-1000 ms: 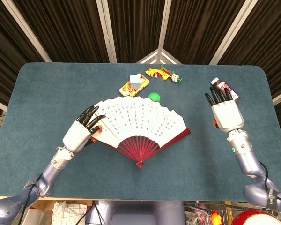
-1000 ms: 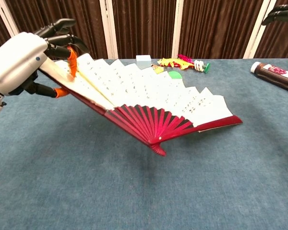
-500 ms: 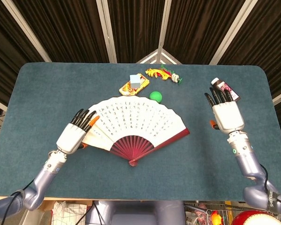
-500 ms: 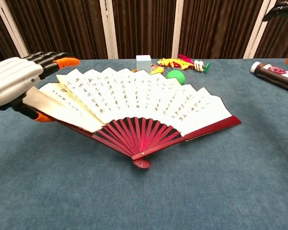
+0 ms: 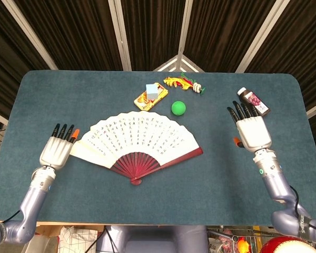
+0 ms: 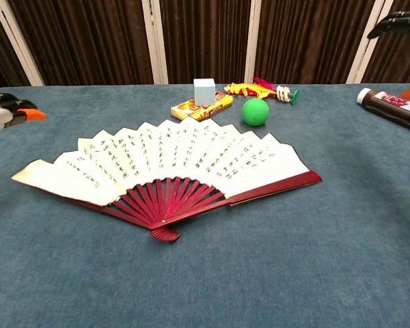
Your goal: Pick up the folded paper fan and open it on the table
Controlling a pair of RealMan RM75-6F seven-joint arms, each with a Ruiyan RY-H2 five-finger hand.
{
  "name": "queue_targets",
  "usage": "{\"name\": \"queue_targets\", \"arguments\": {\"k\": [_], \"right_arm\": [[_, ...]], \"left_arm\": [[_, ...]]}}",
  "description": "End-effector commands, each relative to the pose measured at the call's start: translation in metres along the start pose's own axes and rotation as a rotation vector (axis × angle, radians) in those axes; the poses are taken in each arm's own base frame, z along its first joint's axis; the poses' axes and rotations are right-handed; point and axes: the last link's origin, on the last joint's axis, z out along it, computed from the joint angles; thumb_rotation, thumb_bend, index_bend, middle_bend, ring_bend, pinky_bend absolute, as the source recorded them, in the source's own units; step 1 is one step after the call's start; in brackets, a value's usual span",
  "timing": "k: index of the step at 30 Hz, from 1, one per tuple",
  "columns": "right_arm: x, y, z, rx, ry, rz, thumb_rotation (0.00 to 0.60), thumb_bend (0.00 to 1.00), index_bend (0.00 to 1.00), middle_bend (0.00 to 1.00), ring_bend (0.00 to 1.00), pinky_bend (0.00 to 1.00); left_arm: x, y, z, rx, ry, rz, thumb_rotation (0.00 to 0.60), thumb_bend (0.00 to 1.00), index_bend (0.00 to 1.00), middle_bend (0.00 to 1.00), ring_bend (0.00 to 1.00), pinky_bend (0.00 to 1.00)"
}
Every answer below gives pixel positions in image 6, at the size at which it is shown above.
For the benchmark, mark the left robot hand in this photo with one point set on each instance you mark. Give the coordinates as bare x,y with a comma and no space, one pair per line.
0,114

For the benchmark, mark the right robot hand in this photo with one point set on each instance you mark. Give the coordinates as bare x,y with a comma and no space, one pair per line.
403,22

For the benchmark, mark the red ribbed paper folding fan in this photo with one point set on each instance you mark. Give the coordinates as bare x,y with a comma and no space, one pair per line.
177,153

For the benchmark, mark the brown bottle with white cap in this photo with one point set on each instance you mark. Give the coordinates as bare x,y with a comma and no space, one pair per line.
389,106

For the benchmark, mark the red yellow feather shuttlecock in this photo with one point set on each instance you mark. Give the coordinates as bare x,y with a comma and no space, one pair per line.
283,94

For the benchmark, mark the green ball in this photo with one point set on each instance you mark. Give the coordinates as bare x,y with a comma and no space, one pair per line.
256,112

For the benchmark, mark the pale blue cube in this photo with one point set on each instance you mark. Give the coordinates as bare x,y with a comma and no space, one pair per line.
204,92

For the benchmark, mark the yellow orange snack box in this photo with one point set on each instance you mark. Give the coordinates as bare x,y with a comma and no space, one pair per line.
212,107

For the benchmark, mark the white partition post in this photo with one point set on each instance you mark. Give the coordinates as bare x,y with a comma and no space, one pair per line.
155,41
17,42
362,54
253,41

